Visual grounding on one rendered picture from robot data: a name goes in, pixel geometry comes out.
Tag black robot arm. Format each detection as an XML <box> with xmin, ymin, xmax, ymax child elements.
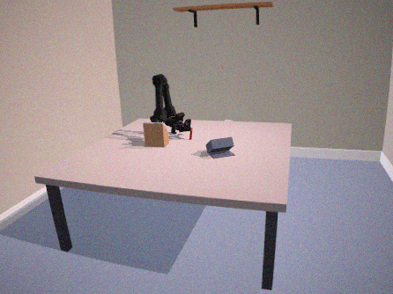
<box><xmin>150</xmin><ymin>74</ymin><xmax>185</xmax><ymax>127</ymax></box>

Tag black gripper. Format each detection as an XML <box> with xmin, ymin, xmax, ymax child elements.
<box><xmin>171</xmin><ymin>119</ymin><xmax>191</xmax><ymax>134</ymax></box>

